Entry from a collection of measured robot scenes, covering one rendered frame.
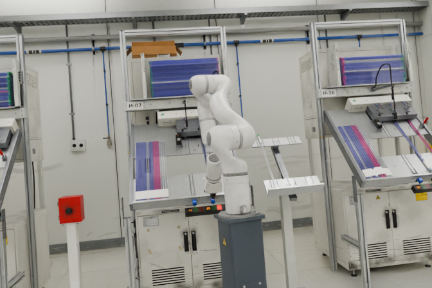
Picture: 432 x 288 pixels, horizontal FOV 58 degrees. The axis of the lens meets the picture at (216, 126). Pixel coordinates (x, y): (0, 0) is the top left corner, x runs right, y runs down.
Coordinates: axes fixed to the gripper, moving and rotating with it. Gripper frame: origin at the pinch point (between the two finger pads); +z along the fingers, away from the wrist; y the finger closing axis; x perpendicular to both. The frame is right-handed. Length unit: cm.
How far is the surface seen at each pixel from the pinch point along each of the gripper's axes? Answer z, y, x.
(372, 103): -3, 132, 69
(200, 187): 5.3, -6.2, 11.1
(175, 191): 5.3, -21.7, 10.0
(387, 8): 7, 238, 248
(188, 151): 5.3, -10.8, 43.0
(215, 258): 59, 2, -7
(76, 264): 40, -84, -11
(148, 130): 5, -37, 67
